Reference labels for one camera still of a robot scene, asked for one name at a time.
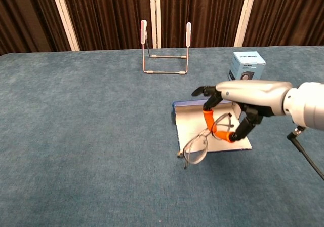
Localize black frame eyeglasses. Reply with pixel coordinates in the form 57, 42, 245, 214
177, 112, 235, 169

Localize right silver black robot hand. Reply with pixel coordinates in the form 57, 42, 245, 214
191, 80, 293, 143

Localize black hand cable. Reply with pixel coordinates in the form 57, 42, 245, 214
287, 127, 324, 181

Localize small light blue box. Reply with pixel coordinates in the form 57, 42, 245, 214
227, 51, 267, 82

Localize blue felt table cloth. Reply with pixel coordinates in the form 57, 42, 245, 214
0, 44, 324, 227

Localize brown curtain partition panel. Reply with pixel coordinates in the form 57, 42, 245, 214
235, 0, 324, 47
50, 0, 157, 52
0, 0, 80, 55
154, 0, 256, 48

